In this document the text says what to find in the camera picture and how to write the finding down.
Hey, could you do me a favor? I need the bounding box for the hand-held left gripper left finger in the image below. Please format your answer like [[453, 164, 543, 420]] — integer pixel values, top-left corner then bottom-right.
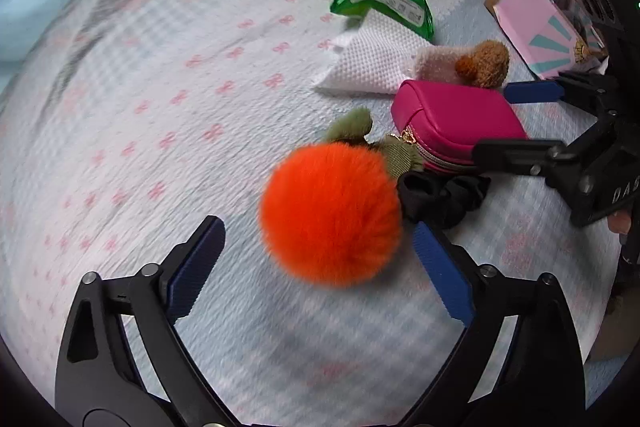
[[55, 215, 237, 427]]

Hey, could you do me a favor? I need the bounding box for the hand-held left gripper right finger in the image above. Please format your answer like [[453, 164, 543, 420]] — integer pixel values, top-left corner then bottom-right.
[[400, 222, 587, 427]]

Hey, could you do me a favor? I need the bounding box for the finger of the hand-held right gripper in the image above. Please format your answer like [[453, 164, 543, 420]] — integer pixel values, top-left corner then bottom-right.
[[502, 71, 621, 118], [472, 119, 603, 188]]

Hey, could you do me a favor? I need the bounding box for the magenta zipper pouch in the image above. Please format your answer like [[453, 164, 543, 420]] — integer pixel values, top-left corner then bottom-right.
[[390, 79, 530, 174]]

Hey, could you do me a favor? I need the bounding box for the orange fluffy pompom plush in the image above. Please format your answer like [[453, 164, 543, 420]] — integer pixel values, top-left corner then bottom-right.
[[257, 107, 427, 289]]

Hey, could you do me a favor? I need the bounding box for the person's right hand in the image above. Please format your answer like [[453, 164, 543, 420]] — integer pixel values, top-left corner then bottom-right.
[[607, 211, 634, 234]]

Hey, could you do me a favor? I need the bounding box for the brown bear plush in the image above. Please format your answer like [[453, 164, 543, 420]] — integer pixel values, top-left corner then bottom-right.
[[454, 40, 511, 89]]

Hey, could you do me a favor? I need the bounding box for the black scrunchie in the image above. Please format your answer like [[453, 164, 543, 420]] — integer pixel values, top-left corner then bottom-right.
[[397, 172, 492, 229]]

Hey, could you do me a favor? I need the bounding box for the pink cardboard box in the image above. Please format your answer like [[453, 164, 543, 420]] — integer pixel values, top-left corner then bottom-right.
[[483, 0, 609, 80]]

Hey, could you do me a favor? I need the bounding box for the pink bow print bedsheet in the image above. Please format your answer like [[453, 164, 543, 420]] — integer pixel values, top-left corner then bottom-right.
[[0, 0, 627, 427]]

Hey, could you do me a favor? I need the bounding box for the white paper tissue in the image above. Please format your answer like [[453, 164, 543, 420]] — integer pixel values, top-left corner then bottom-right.
[[311, 11, 437, 97]]

